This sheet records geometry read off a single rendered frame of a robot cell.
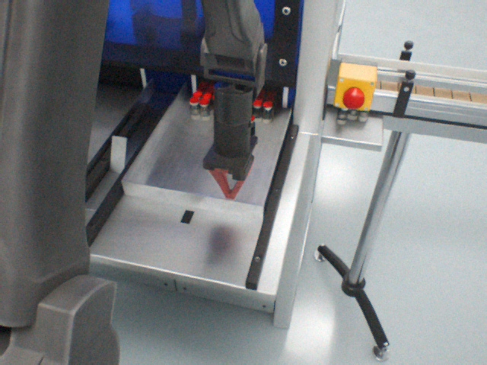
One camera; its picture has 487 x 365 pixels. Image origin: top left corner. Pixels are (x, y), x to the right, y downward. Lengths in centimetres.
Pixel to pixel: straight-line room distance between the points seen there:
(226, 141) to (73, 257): 46
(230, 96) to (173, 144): 32
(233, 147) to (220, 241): 17
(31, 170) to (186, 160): 69
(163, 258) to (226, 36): 36
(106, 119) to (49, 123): 82
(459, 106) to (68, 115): 91
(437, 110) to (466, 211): 120
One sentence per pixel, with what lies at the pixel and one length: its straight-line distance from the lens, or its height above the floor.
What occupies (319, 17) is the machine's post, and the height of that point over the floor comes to 113.
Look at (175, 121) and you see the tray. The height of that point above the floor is 88.
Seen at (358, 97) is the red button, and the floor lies 101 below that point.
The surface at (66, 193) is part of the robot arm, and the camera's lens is 21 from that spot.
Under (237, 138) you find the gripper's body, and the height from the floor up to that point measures 105.
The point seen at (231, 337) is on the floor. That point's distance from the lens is 161.
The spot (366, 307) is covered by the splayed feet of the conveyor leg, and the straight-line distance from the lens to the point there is 158.
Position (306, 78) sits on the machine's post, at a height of 101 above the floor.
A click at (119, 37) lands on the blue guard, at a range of 95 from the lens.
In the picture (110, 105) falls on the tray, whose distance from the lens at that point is 106.
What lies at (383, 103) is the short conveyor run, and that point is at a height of 91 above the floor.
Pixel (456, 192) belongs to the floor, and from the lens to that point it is 226.
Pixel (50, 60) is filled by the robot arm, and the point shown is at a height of 137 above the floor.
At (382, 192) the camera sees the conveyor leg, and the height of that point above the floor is 61.
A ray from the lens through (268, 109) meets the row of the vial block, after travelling 93.
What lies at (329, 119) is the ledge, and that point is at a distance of 99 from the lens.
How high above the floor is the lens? 145
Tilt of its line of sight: 45 degrees down
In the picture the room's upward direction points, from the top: straight up
